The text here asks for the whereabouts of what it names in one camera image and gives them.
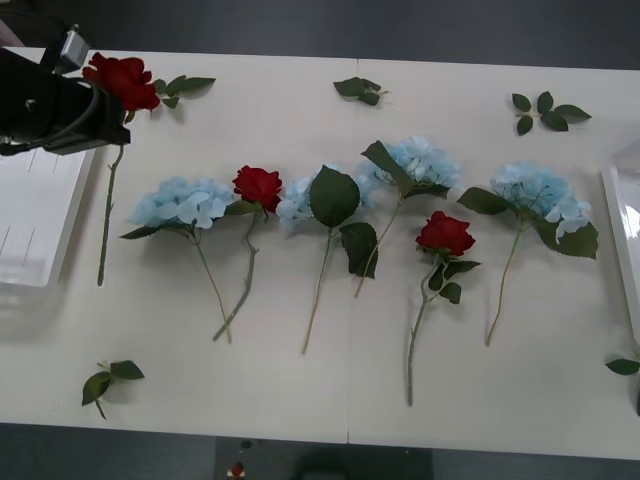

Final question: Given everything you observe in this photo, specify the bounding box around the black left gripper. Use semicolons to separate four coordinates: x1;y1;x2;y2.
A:
42;74;133;155

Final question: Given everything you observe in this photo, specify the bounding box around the red rose with bare stem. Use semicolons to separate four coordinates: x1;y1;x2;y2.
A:
82;52;162;288

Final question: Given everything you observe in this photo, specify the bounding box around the pale blue hydrangea flower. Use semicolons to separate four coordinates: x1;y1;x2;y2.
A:
455;160;600;348
353;135;462;300
118;174;236;345
275;164;380;356

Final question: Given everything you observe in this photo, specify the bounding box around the red rose with one leaf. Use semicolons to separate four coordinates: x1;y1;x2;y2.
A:
212;165;284;343

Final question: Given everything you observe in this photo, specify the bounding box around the red rose with several leaves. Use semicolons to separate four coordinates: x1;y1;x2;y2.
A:
404;210;483;408

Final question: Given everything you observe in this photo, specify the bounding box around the loose green leaf twig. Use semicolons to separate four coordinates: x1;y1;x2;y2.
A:
81;359;146;421
151;74;217;110
604;348;640;377
511;90;593;137
333;76;390;107

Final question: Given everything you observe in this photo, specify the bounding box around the shallow white plastic box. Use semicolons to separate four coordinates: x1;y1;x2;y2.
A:
601;141;640;351
0;45;99;346

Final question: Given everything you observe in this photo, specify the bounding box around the black looping gripper cable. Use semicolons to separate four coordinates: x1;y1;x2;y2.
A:
0;84;104;156

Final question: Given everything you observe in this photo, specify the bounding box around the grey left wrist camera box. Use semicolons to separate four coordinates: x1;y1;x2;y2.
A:
58;30;90;77

